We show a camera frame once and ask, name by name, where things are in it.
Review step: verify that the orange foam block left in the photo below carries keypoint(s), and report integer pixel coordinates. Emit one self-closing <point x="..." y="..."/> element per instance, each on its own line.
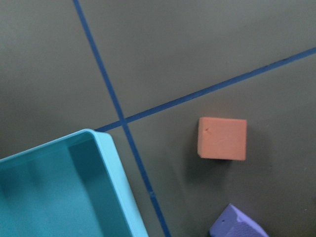
<point x="222" y="138"/>

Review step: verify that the teal plastic bin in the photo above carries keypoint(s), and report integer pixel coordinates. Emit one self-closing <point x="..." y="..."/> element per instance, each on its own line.
<point x="74" y="186"/>

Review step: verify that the purple foam block left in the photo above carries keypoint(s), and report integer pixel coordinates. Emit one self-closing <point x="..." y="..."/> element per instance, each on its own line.
<point x="232" y="222"/>

